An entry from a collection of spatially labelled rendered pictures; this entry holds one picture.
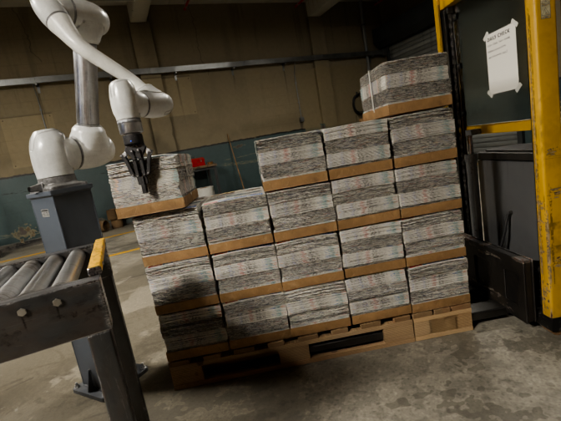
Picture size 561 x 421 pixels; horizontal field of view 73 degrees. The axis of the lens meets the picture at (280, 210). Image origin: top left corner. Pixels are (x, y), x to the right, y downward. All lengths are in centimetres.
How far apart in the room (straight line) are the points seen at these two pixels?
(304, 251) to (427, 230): 57
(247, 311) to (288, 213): 49
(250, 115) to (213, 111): 87
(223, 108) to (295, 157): 709
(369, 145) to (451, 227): 54
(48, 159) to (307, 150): 114
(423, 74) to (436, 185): 49
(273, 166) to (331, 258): 49
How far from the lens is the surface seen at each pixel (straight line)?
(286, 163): 164
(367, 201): 173
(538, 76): 185
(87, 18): 204
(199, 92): 863
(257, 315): 180
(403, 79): 179
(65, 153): 199
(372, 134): 172
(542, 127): 185
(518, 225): 232
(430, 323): 200
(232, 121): 870
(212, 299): 177
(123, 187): 169
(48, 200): 195
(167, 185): 164
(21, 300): 97
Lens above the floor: 102
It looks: 10 degrees down
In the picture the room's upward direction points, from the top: 10 degrees counter-clockwise
